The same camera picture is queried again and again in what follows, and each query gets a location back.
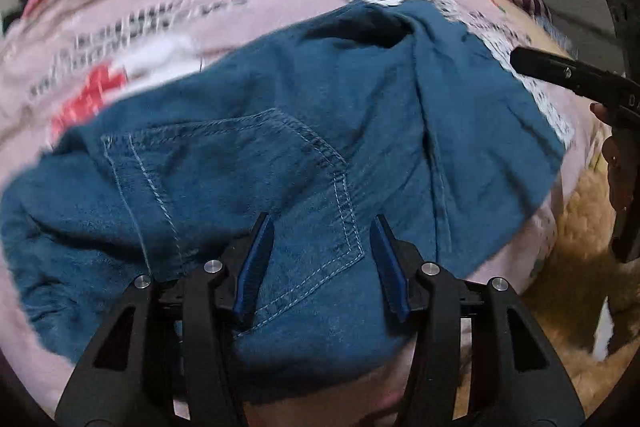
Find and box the blue denim pants lace hem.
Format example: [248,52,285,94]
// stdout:
[1,0,566,402]

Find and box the right hand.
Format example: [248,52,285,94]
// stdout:
[590,103,638,212]

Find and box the brown plush teddy bear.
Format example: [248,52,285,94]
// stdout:
[454,166,640,421]

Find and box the pink strawberry bear bedsheet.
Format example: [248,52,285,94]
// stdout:
[1,0,562,180]

